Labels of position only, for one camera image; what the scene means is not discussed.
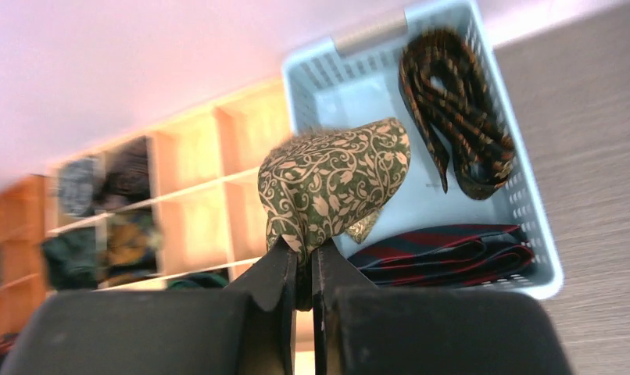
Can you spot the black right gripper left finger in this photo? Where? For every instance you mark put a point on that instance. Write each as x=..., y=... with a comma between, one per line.
x=246, y=327

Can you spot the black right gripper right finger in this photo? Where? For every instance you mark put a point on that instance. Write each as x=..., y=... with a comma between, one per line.
x=363, y=329

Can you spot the green floral patterned tie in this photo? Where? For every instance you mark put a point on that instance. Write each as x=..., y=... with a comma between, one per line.
x=317, y=185

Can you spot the rolled green plaid tie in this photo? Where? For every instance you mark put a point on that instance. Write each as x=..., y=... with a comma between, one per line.
x=199, y=280

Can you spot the navy red striped tie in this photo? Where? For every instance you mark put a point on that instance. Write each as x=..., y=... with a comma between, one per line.
x=456, y=256

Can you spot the light wooden compartment tray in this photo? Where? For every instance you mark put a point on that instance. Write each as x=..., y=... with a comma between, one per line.
x=203, y=166

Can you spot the rolled green orange tie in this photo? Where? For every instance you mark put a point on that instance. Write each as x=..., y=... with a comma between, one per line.
x=134, y=240

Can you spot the rolled dark green tie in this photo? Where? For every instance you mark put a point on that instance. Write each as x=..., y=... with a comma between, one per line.
x=71, y=258

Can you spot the rolled dark brown tie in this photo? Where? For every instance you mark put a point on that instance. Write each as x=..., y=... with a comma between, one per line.
x=127, y=181

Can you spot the rolled grey blue tie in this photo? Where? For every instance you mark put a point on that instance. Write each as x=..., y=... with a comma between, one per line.
x=76, y=187

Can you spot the light blue plastic basket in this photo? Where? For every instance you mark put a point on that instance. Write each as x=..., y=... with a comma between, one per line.
x=335, y=84

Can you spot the brown orange patterned tie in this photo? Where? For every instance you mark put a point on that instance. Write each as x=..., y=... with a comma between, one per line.
x=444, y=88

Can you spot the orange wooden compartment tray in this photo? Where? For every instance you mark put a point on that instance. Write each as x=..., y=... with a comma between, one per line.
x=22, y=229

